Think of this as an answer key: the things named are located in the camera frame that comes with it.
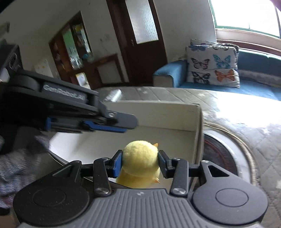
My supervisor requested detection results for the yellow plush duck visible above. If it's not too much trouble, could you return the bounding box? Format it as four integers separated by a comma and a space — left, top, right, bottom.
116, 141, 161, 189

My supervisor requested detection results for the blue sofa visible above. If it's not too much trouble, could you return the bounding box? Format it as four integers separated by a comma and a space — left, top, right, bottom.
153, 49, 280, 100

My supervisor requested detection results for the dark wooden door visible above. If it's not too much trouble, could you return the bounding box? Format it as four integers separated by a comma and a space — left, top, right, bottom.
107, 0, 168, 86

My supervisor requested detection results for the butterfly print pillow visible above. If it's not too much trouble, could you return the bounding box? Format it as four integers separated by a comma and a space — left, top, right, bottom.
186, 39, 240, 88

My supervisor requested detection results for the white cardboard box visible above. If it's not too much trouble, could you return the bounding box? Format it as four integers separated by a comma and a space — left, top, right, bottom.
50, 101, 203, 164

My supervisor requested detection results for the grey quilted floor mat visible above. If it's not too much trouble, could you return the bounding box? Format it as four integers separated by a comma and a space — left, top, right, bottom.
96, 85, 281, 228

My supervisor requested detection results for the window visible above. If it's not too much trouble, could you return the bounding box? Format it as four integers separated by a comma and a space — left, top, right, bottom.
209, 0, 280, 38

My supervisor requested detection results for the wooden cabinet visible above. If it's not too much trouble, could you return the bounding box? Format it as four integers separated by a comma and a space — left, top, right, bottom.
49, 12, 125, 90

